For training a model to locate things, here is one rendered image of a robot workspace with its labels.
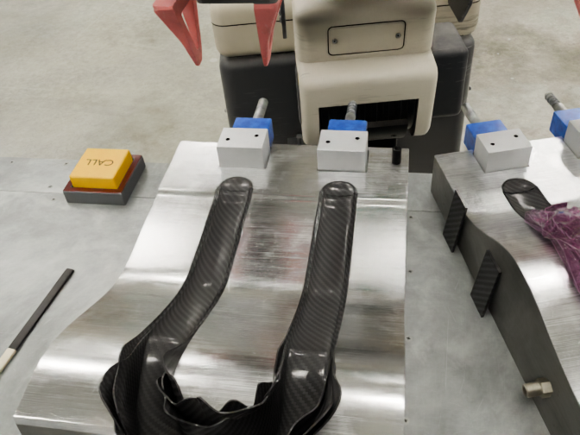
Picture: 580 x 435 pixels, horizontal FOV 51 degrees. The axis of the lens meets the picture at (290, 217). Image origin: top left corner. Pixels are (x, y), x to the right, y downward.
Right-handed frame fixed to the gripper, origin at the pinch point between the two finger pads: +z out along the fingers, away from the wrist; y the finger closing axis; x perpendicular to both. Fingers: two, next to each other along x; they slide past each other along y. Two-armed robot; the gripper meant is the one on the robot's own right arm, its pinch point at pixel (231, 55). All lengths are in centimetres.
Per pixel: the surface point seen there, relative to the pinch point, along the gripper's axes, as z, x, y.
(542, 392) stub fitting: 17.3, -23.6, 28.7
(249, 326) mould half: 10.3, -24.6, 5.6
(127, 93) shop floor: 98, 155, -95
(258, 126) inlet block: 10.6, 3.5, 0.8
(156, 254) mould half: 13.0, -14.9, -5.8
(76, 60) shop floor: 97, 182, -129
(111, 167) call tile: 17.2, 3.4, -18.8
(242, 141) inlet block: 9.4, -1.3, 0.1
